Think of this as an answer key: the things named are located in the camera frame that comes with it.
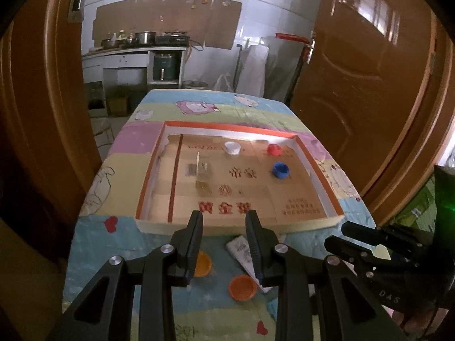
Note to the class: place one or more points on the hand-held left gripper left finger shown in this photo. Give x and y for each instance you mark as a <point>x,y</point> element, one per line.
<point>198,241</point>

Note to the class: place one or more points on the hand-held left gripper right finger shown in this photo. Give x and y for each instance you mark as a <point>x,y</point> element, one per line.
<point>254,252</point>

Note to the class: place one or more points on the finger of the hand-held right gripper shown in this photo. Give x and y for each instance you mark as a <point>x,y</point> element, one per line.
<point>348,248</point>
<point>366,232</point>

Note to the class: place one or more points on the small white carton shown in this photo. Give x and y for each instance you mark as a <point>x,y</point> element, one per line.
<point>240,248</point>

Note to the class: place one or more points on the orange bottle cap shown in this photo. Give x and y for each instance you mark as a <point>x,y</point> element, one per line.
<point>204,264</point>
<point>242,287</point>

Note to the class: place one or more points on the shallow cardboard box tray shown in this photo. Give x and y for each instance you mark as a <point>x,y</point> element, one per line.
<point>248,199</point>

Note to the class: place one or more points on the clear small tube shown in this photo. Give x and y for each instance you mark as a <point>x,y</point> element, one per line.
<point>202,170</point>

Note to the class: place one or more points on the blue bottle cap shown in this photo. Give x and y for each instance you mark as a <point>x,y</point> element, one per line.
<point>280,169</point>

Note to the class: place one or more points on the white bottle cap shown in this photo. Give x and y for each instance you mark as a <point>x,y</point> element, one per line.
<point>231,147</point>

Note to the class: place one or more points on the red bottle cap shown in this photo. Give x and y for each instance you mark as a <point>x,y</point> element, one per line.
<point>273,149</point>

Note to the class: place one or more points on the green and blue carton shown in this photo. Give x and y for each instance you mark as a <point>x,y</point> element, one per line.
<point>423,202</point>

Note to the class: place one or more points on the brown wooden door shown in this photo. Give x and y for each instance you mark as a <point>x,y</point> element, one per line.
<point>355,78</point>

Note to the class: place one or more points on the round bucket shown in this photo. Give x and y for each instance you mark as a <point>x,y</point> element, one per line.
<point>194,84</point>

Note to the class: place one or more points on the green kitchen appliance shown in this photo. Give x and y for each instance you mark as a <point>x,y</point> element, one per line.
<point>165,65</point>

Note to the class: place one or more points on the plastic-wrapped panel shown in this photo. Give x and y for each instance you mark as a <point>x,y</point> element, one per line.
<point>254,67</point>

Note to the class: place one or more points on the white kitchen counter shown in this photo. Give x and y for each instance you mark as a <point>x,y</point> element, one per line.
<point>117,60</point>

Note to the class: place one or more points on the black stove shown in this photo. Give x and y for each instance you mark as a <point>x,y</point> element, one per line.
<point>173,38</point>

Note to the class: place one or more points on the red paper strip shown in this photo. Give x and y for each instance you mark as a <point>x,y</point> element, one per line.
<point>289,36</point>

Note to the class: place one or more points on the steel pot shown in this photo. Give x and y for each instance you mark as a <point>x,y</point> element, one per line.
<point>145,36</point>

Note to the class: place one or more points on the cardboard panels on wall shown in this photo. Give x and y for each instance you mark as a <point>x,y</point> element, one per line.
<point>160,17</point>

